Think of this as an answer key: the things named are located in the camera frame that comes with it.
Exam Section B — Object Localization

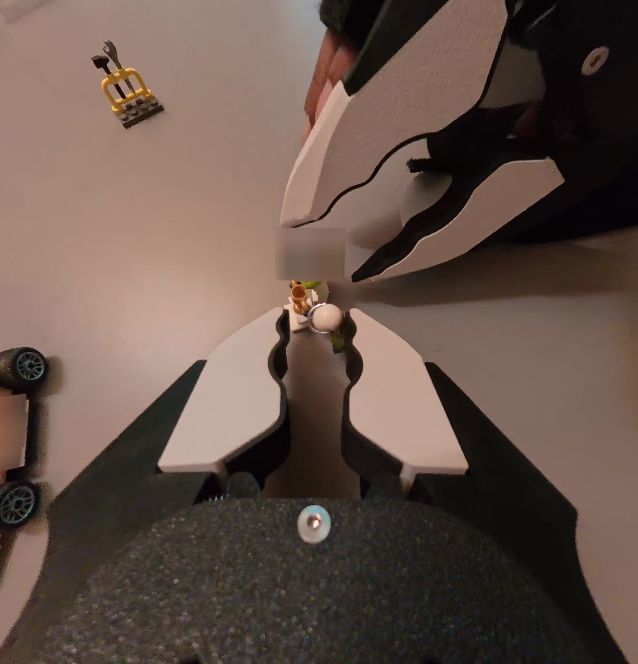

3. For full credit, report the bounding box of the orange lego race car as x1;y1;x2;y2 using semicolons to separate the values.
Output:
0;346;50;592

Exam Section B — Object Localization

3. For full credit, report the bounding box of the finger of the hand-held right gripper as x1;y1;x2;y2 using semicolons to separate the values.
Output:
350;156;566;284
280;0;509;229

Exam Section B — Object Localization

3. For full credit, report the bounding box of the green lego minifigure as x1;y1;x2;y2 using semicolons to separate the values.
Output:
307;301;349;353

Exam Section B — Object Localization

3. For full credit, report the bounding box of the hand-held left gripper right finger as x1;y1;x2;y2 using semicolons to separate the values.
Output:
341;310;469;478

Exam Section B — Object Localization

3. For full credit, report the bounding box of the person's right hand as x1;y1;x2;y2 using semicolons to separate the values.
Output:
302;29;361;146

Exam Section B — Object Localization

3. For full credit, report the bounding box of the small yellow lego piece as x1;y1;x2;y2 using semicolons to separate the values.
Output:
101;68;156;113

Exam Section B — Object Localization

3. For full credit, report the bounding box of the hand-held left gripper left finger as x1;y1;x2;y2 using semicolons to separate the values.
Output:
157;308;292;476

